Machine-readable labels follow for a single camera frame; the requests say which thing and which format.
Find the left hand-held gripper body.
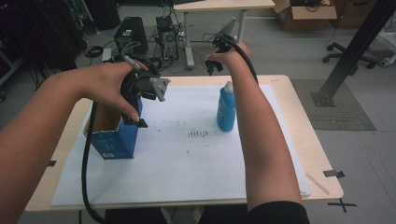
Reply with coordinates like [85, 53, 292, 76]
[120, 55, 171, 118]

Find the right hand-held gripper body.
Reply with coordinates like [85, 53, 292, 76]
[204, 34, 233, 77]

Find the blue cardboard box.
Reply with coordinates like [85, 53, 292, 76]
[83, 98, 144, 161]

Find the blue plastic bottle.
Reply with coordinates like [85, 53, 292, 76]
[216, 81, 237, 133]

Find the person's right hand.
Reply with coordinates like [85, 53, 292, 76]
[205, 41, 252, 68]

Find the person's left hand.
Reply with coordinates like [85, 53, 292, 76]
[78, 61, 149, 122]

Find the black computer tower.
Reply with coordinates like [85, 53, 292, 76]
[113, 16, 149, 59]

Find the open computer case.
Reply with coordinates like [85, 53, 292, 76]
[154, 15, 180, 63]

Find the white desk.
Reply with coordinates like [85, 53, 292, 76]
[173, 0, 276, 70]

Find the white paper sheet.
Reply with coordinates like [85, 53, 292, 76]
[50, 83, 312, 207]

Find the open brown cardboard box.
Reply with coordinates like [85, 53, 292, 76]
[273, 0, 338, 32]

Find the dark curtain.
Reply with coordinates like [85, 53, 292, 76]
[0, 0, 88, 74]

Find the black office chair base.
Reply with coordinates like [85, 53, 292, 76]
[321, 41, 378, 71]

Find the grey floor mat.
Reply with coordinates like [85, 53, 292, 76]
[290, 78, 377, 132]

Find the black metal stand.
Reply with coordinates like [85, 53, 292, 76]
[310, 0, 396, 108]

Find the black sleeve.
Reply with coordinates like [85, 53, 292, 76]
[245, 201, 312, 224]

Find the black tape cross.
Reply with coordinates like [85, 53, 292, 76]
[327, 198, 359, 214]

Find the grey cable with white plug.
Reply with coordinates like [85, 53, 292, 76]
[120, 41, 143, 71]

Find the black corrugated cable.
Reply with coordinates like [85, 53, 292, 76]
[217, 35, 260, 86]
[80, 102, 106, 224]

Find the coiled black cable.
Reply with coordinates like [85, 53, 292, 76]
[83, 45, 105, 59]

